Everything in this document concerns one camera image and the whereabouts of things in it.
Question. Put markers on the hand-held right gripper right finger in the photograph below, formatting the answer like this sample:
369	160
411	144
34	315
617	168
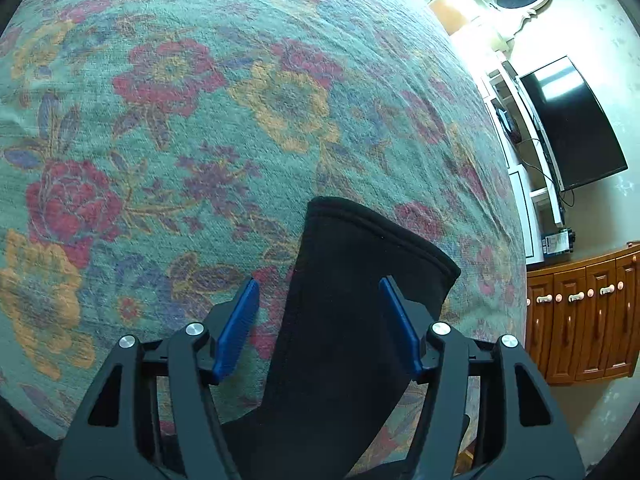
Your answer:
400	325

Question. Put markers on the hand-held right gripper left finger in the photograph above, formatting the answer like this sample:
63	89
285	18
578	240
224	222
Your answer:
235	330

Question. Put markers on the black pants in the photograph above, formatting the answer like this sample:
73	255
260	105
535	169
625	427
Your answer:
340	285

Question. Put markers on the brown wooden cabinet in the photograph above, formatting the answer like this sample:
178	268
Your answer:
575	340

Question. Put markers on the small labelled box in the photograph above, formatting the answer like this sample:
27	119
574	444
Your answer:
556	242

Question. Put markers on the white television shelf unit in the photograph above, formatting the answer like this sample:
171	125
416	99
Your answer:
525	195

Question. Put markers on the floral woven blanket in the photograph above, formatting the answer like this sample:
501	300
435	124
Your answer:
200	135

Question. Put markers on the black flat television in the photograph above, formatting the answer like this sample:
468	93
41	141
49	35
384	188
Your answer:
570	120

